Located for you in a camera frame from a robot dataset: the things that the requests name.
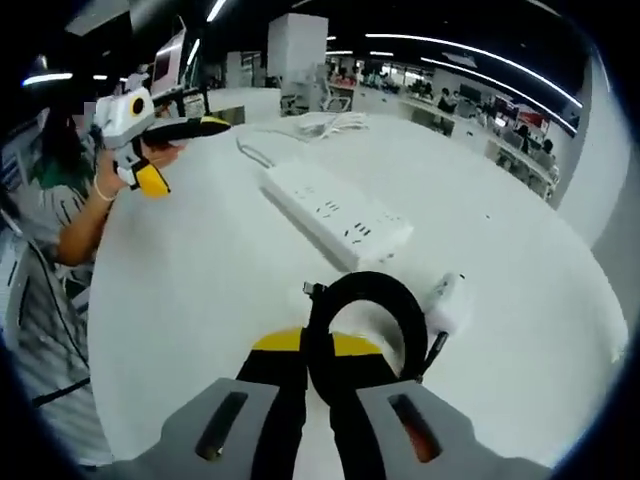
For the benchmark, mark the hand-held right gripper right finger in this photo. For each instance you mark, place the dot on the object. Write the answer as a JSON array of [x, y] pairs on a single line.
[[415, 430]]

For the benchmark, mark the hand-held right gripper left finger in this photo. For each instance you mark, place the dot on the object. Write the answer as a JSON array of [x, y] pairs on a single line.
[[235, 420]]

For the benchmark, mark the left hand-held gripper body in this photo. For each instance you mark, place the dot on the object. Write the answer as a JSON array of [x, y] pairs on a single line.
[[120, 117]]

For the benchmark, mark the white charger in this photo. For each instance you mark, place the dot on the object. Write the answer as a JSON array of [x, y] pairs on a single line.
[[452, 305]]

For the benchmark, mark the white power strip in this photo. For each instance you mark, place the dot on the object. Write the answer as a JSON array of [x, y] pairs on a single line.
[[340, 215]]

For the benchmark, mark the person's left hand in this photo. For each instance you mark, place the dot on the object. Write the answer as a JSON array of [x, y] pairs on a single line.
[[111, 182]]

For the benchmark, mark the computer monitor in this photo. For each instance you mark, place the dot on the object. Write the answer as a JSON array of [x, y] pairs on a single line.
[[167, 70]]

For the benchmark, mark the person's head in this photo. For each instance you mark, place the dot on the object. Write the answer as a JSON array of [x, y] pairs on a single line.
[[57, 140]]

